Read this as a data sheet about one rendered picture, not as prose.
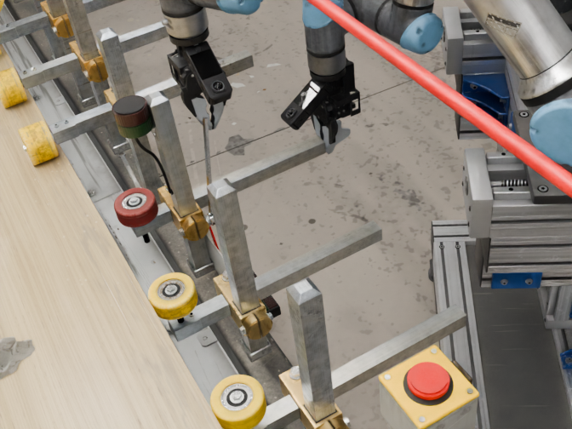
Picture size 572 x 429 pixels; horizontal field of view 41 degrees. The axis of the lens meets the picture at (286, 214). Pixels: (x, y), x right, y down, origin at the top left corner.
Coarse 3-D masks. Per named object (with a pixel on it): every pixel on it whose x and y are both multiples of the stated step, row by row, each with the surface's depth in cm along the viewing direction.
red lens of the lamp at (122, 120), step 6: (126, 96) 131; (144, 108) 128; (114, 114) 128; (132, 114) 127; (138, 114) 128; (144, 114) 129; (120, 120) 128; (126, 120) 128; (132, 120) 128; (138, 120) 128; (144, 120) 129; (126, 126) 129; (132, 126) 129
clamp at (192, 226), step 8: (160, 192) 153; (168, 192) 153; (168, 200) 151; (200, 208) 149; (176, 216) 148; (184, 216) 147; (192, 216) 147; (200, 216) 148; (176, 224) 151; (184, 224) 147; (192, 224) 146; (200, 224) 147; (208, 224) 148; (184, 232) 147; (192, 232) 147; (200, 232) 148; (192, 240) 148
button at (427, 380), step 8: (416, 368) 74; (424, 368) 74; (432, 368) 74; (440, 368) 74; (408, 376) 74; (416, 376) 74; (424, 376) 73; (432, 376) 73; (440, 376) 73; (448, 376) 73; (408, 384) 73; (416, 384) 73; (424, 384) 73; (432, 384) 73; (440, 384) 73; (448, 384) 73; (416, 392) 73; (424, 392) 72; (432, 392) 72; (440, 392) 72
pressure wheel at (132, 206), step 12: (132, 192) 148; (144, 192) 148; (120, 204) 146; (132, 204) 146; (144, 204) 145; (156, 204) 147; (120, 216) 145; (132, 216) 144; (144, 216) 145; (144, 240) 153
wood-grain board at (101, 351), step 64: (0, 64) 191; (0, 128) 170; (0, 192) 154; (64, 192) 152; (0, 256) 140; (64, 256) 138; (0, 320) 129; (64, 320) 127; (128, 320) 126; (0, 384) 119; (64, 384) 118; (128, 384) 117; (192, 384) 115
